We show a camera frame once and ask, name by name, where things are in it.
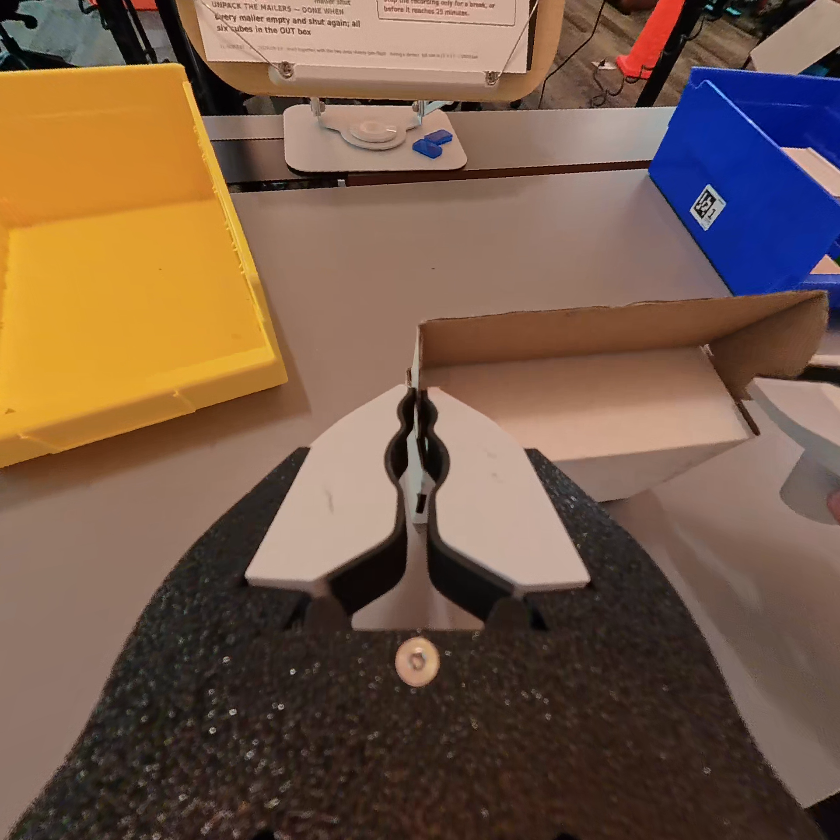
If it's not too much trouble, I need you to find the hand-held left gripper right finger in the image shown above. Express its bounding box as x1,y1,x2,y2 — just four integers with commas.
416,387,592,621

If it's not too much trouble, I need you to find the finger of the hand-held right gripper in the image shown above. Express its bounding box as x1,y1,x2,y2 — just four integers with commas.
751,377,840,454

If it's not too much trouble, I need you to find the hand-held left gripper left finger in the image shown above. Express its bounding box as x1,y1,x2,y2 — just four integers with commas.
245,384,417,614

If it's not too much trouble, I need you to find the white cardboard mailer box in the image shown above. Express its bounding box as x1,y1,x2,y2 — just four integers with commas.
781,146,840,198
352,289,829,631

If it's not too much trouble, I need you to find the blue plastic bin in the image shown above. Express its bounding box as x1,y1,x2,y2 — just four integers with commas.
648,66,840,296

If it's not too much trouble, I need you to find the yellow plastic bin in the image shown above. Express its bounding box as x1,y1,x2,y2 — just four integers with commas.
0,62,290,468

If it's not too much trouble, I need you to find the orange traffic cone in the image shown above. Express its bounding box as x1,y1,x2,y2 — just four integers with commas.
616,0,686,80

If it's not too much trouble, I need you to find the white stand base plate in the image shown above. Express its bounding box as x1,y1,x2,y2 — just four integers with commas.
283,105,468,175

